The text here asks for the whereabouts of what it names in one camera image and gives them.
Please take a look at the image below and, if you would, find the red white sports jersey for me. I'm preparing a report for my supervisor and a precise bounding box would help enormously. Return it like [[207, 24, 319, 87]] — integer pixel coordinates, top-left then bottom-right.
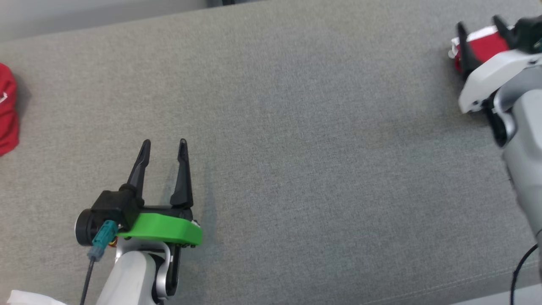
[[0, 63, 20, 157]]

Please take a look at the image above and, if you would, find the white cloth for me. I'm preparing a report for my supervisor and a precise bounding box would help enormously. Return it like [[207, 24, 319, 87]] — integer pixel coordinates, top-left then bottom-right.
[[6, 290, 68, 305]]

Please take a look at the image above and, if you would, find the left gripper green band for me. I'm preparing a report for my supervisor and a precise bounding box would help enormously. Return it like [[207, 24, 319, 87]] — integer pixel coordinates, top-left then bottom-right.
[[116, 139, 203, 247]]

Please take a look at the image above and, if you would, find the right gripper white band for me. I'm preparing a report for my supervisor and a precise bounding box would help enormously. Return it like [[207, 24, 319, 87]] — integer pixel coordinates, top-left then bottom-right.
[[456, 15, 542, 114]]

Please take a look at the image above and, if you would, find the red shorts white stripe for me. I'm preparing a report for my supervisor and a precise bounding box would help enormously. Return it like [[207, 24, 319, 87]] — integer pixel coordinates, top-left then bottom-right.
[[449, 26, 511, 72]]

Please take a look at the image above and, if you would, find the left cable teal connector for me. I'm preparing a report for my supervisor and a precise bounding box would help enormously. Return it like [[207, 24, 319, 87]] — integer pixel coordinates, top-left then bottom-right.
[[80, 220, 119, 305]]

